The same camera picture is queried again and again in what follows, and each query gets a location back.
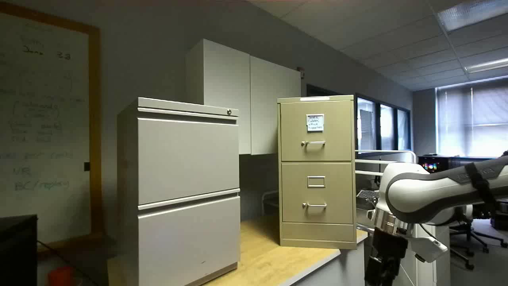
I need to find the narrow ceiling light strip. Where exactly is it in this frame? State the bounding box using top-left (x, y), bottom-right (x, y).
top-left (462, 55), bottom-right (508, 74)

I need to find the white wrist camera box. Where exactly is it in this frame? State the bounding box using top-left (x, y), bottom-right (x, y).
top-left (409, 235), bottom-right (449, 265)

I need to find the black office chair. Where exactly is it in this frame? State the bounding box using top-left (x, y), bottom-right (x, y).
top-left (447, 203), bottom-right (508, 273)

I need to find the black box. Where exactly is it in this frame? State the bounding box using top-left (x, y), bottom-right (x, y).
top-left (0, 213), bottom-right (39, 286)

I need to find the beige drawer with paper label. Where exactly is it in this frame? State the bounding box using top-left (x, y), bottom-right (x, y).
top-left (277, 97), bottom-right (355, 162)

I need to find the large ceiling light panel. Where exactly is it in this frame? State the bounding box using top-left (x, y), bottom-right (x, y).
top-left (435, 0), bottom-right (508, 33)

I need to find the grey two-drawer file cabinet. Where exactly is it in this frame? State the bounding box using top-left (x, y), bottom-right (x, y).
top-left (116, 95), bottom-right (243, 286)

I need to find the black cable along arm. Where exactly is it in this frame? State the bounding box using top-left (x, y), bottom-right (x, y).
top-left (463, 159), bottom-right (501, 214)

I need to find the dark interior window row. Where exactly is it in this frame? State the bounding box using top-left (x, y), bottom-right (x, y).
top-left (354, 93), bottom-right (414, 154)

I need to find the window with blinds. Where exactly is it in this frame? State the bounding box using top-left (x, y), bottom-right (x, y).
top-left (433, 78), bottom-right (508, 160)

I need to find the wood-framed whiteboard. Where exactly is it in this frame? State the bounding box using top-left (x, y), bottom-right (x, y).
top-left (0, 1), bottom-right (104, 251)

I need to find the red object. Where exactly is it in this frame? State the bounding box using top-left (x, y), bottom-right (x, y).
top-left (47, 263), bottom-right (77, 286)

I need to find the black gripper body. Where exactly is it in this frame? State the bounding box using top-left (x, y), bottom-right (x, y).
top-left (363, 227), bottom-right (411, 286)

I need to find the beige file cabinet body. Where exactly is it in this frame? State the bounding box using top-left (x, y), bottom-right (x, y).
top-left (274, 93), bottom-right (360, 251)

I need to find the white wall cabinet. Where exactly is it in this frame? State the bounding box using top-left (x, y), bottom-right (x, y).
top-left (184, 36), bottom-right (304, 157)

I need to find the white counter base cabinet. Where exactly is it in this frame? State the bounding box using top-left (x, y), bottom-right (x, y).
top-left (292, 224), bottom-right (452, 286)

